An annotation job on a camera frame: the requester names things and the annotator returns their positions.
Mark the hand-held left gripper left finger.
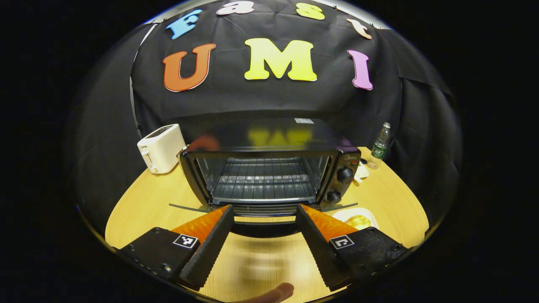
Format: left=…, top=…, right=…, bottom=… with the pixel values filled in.
left=119, top=205, right=235, bottom=292

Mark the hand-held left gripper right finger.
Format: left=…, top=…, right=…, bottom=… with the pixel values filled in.
left=295, top=204, right=410, bottom=292

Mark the round bread bun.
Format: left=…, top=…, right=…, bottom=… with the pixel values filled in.
left=345, top=215, right=372, bottom=230

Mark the black electric oven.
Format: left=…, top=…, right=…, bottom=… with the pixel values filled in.
left=168, top=118, right=362, bottom=239

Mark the white rectangular plate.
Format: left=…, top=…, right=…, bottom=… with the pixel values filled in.
left=332, top=207, right=379, bottom=231

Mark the white divided snack dish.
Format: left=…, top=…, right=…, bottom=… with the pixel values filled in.
left=354, top=162, right=370, bottom=183

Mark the white toaster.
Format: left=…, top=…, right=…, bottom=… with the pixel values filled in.
left=137, top=123, right=187, bottom=174

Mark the clear plastic water bottle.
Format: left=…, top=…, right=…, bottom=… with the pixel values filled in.
left=367, top=122, right=391, bottom=170

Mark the black backdrop cloth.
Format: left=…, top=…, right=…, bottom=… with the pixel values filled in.
left=72, top=0, right=464, bottom=236

